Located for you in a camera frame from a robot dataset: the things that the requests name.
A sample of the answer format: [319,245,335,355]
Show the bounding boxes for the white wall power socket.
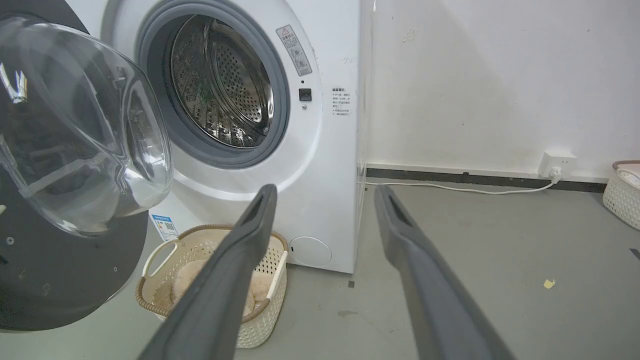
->
[538,151,578,179]

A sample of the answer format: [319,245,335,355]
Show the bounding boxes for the white perforated laundry basket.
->
[602,160,640,231]

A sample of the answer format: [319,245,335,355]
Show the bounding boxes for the white front-load washing machine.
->
[65,0,362,275]

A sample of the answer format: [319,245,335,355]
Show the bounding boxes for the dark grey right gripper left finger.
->
[138,184,278,360]

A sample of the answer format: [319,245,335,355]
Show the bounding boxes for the white power cable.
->
[365,169,563,196]

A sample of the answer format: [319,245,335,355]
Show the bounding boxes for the cream woven laundry basket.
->
[135,224,289,349]

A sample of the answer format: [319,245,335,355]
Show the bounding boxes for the clear acrylic side panel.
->
[356,0,377,236]

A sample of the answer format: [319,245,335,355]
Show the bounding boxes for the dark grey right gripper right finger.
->
[373,185,516,360]

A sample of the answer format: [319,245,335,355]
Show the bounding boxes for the washing machine door glass bowl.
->
[0,0,174,333]

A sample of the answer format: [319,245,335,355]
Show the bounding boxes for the beige plush item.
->
[151,259,274,317]

